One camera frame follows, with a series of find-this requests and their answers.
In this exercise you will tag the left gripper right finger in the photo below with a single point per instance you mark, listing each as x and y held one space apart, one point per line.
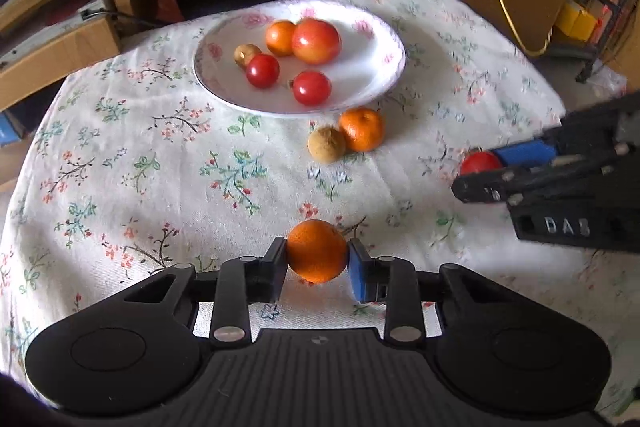
394 282

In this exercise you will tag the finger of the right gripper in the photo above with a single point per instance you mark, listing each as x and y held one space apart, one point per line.
532 153
505 186

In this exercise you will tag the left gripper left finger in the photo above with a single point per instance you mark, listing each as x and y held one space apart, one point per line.
240 282

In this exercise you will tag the mandarin orange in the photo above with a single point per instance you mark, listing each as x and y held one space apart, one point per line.
316 251
363 129

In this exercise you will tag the brown longan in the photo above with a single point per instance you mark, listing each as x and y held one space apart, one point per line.
326 145
244 53

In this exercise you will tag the floral tablecloth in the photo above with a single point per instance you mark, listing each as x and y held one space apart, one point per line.
135 167

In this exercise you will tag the floral white plate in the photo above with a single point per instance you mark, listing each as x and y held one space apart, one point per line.
371 61

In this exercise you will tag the small red tomato front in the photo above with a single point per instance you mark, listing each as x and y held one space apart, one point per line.
311 88

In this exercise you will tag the small red tomato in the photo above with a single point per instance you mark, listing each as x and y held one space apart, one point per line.
262 71
311 88

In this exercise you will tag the small red tomato left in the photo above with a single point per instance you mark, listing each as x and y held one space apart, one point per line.
262 71

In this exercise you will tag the large red tomato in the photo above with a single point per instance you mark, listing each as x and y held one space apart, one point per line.
316 42

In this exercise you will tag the small orange in plate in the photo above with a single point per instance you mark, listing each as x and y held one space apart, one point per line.
279 38

